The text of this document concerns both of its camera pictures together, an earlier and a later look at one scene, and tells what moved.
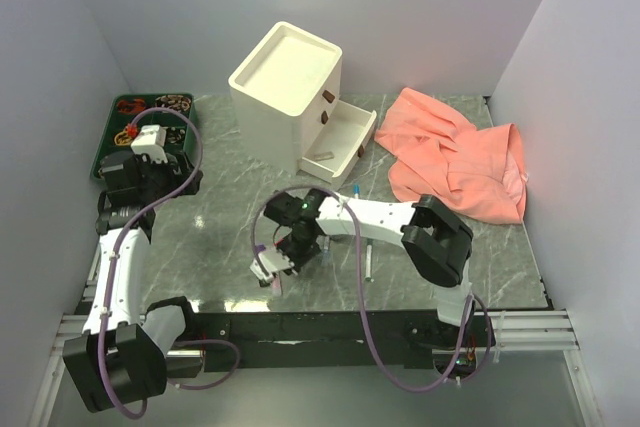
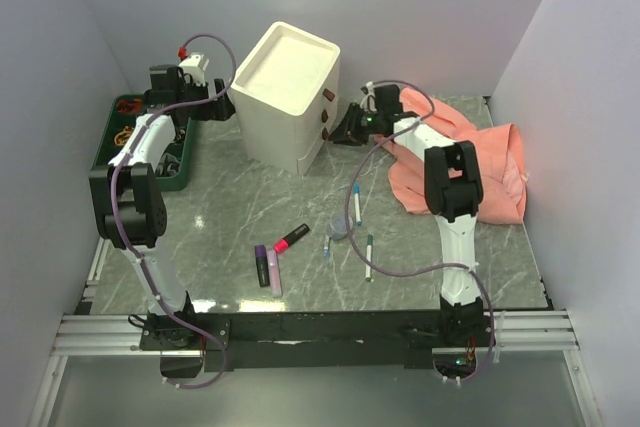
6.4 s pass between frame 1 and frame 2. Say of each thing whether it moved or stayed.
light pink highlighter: stayed
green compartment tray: stayed
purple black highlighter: stayed
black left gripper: moved
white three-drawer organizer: moved
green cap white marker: stayed
